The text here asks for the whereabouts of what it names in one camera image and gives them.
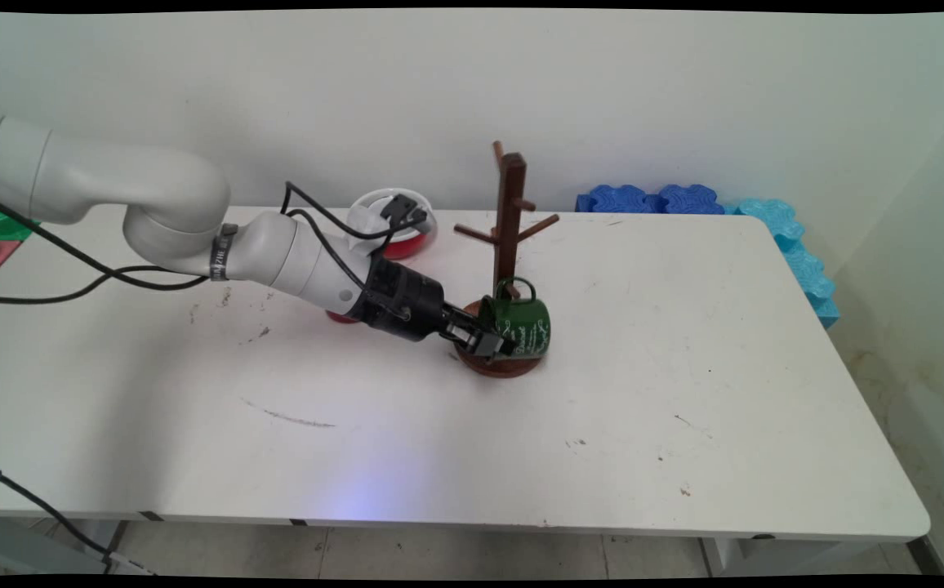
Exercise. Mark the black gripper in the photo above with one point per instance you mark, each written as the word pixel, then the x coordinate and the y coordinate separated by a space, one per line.
pixel 402 302

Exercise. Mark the green enamel mug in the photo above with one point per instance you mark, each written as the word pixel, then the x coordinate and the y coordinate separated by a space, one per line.
pixel 525 322

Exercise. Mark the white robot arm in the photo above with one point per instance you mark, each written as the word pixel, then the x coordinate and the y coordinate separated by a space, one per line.
pixel 113 184

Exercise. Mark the red bowl white inside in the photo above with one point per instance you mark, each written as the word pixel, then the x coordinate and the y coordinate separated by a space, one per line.
pixel 411 243

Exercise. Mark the wooden mug tree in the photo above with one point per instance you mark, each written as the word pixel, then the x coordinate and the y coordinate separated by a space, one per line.
pixel 510 212

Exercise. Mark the red enamel mug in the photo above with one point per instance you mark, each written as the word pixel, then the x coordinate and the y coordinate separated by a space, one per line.
pixel 343 318

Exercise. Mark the blue foam mat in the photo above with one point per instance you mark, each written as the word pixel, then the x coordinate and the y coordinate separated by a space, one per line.
pixel 615 200
pixel 688 200

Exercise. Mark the cyan foam mat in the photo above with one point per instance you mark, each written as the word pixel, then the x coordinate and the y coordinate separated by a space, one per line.
pixel 799 261

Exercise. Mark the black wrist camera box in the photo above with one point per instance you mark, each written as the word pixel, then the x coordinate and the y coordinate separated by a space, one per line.
pixel 402 210

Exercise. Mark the white vented camera mount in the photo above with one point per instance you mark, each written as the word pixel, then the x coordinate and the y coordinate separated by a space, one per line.
pixel 366 220

